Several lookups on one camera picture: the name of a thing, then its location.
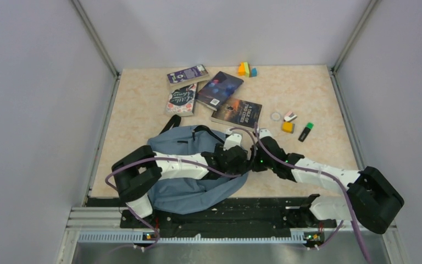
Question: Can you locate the A Tale of Two Cities book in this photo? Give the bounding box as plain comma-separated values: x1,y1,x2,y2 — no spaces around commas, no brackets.
210,97,263,129

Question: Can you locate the blue-grey student backpack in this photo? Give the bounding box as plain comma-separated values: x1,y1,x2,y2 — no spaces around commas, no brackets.
147,115,248,215

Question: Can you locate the dark blue bokeh book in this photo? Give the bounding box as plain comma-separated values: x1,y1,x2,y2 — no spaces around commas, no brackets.
196,71,244,111

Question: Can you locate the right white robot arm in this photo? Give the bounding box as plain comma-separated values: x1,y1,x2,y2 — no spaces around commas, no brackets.
254,129,404,234

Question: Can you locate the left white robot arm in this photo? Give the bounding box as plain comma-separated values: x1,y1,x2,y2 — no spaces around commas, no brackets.
112,144,253,227

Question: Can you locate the orange pencil sharpener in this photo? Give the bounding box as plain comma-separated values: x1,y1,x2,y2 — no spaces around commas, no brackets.
281,122,295,134

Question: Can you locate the green and black highlighter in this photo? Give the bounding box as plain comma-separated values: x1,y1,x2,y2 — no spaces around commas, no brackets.
298,122,314,142

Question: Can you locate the floral Little Women book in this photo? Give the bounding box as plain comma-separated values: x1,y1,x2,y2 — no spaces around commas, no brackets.
165,83,198,117

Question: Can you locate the colourful sticky note stack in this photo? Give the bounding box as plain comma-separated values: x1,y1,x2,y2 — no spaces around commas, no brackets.
237,62,258,78

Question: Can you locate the purple paperback book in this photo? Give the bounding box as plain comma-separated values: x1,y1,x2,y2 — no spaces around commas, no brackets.
166,64,210,87

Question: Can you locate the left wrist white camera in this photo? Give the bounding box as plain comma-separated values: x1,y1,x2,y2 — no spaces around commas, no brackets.
223,129,243,151

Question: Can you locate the wrist white camera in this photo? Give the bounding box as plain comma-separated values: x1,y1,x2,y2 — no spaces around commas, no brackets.
223,129,243,151
258,128,273,140

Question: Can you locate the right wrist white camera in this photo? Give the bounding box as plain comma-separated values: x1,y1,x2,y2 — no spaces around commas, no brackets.
258,128,273,140

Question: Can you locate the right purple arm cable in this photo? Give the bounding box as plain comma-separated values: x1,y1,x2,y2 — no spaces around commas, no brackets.
254,122,374,264

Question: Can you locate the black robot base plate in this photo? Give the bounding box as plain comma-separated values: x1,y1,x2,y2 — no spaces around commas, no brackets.
119,196,339,241

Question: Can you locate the aluminium frame rail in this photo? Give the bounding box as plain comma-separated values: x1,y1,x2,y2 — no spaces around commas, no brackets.
56,206,408,264

